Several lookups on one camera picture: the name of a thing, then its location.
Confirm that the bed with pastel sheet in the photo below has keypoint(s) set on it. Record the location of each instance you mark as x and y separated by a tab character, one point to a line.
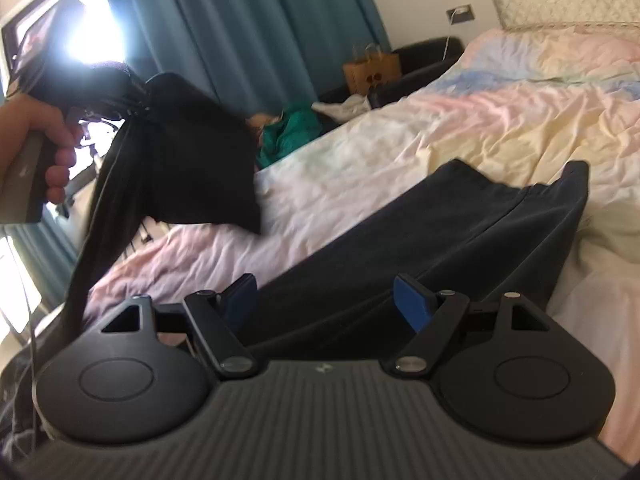
450	110

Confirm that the teal curtain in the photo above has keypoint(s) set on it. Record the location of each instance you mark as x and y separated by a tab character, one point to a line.
47	260
250	25

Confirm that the dark patterned clothing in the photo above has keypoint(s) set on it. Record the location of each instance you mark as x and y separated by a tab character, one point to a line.
15	400

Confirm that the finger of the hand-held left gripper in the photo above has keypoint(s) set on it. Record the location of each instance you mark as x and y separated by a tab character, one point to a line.
140	97

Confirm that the black knit garment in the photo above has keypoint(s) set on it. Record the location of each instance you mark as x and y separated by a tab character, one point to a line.
200	160

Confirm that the dark grey pants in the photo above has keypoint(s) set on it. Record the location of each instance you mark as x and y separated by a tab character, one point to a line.
425	230

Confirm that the window with dark frame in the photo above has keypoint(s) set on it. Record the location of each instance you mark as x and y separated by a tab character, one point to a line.
95	40

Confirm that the wall socket with plug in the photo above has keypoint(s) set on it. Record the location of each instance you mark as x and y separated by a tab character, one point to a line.
461	13

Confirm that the green cloth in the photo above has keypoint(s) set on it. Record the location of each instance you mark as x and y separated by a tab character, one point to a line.
290	130

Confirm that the brown paper bag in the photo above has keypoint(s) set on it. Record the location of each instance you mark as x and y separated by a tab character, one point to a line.
372	72

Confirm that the white cloth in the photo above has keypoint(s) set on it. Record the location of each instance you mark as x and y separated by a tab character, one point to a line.
345	106

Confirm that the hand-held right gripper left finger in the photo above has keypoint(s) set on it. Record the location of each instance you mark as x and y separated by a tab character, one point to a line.
240	305

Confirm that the black armchair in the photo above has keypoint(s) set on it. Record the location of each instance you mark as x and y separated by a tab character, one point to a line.
425	55

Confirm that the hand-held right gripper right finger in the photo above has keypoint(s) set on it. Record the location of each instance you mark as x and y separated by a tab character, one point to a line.
412	304

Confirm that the person's left hand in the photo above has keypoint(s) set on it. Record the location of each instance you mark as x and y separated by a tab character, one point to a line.
30	115

